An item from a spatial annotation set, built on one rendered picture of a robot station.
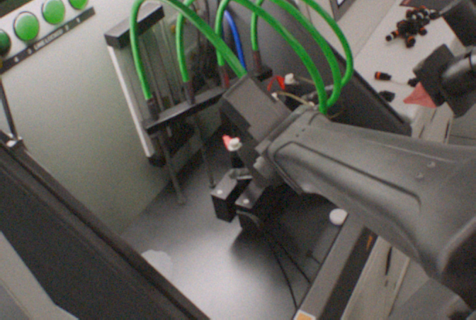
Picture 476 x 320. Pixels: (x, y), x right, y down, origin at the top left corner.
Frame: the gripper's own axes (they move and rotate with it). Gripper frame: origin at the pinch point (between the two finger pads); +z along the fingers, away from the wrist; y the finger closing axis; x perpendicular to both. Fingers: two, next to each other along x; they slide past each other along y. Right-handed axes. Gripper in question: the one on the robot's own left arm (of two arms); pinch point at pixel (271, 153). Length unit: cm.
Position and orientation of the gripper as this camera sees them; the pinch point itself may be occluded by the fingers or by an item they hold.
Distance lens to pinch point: 74.0
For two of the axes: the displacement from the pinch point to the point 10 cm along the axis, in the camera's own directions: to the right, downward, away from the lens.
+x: 5.1, 8.6, -0.4
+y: -8.6, 5.1, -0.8
